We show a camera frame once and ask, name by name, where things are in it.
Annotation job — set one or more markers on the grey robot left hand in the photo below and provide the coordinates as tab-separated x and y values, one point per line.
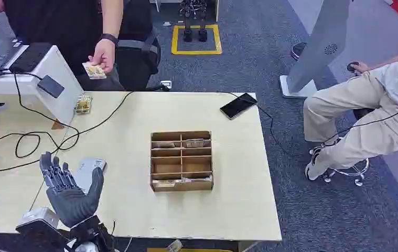
70	203

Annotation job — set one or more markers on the standing person's left hand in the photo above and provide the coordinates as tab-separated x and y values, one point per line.
104	54

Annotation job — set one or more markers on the seated person's hand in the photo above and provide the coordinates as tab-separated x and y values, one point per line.
362	67

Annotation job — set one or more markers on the small black controller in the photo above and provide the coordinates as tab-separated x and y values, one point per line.
352	66

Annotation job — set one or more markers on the printed card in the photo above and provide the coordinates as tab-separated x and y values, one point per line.
94	71

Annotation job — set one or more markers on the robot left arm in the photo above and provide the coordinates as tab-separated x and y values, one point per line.
91	234

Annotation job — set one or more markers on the black wristwatch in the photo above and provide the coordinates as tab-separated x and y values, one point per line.
109	38

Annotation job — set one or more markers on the black office chair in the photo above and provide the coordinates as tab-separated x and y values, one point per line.
139	48

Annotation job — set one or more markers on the pale grey flat device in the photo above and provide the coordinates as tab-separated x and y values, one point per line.
89	170

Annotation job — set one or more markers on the standing person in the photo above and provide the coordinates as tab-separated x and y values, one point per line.
66	31

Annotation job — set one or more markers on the seated person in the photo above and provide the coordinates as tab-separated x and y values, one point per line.
358	114

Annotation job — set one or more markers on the grey standing pillar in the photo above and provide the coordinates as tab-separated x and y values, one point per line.
318	45

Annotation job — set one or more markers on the stack of printed cards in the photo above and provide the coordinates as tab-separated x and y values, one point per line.
83	104

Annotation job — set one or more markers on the small black power pack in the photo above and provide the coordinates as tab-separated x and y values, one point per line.
50	86

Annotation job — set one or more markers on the black flat box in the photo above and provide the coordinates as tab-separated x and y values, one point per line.
30	57

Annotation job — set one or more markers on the black shoe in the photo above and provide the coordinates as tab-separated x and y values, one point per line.
297	51

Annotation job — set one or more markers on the white floor socket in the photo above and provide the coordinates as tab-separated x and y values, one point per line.
166	84

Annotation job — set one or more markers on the white desk stand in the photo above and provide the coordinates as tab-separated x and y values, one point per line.
46	101

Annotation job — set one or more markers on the black robot legs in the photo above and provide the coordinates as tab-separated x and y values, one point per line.
194	21

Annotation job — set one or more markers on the card in wooden box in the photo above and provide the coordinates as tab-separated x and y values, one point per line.
197	180
164	145
194	143
165	183

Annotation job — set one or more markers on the chrome stool base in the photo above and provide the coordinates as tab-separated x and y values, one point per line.
351	172

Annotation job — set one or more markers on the wooden card box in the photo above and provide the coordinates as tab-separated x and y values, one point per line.
181	186

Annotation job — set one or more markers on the small loose card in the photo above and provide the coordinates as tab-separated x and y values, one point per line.
174	246

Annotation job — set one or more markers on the black smartphone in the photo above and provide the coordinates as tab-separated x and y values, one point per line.
238	105

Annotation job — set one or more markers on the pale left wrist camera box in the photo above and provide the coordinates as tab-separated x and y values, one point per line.
37	215

